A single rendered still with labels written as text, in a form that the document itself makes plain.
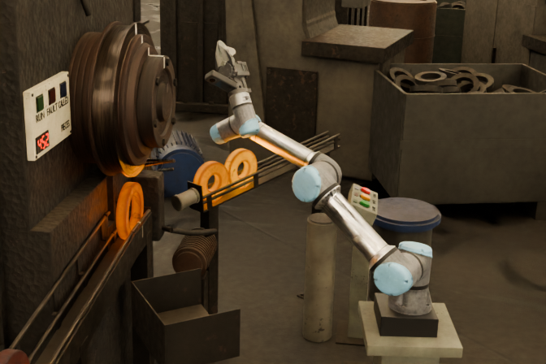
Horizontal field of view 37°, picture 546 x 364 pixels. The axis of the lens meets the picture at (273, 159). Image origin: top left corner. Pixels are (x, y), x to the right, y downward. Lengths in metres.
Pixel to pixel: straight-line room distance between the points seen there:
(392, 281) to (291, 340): 0.82
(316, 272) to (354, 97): 2.01
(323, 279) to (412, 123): 1.43
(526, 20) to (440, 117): 1.78
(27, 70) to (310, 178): 1.05
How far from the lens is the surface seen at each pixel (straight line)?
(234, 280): 3.90
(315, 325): 3.39
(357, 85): 5.07
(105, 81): 2.36
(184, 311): 2.36
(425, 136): 4.51
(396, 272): 2.71
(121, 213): 2.59
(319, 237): 3.22
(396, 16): 7.16
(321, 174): 2.79
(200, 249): 2.94
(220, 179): 3.07
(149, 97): 2.40
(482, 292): 3.98
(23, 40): 2.15
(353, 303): 3.39
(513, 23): 6.28
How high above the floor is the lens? 1.73
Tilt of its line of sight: 18 degrees down
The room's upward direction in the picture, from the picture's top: 2 degrees clockwise
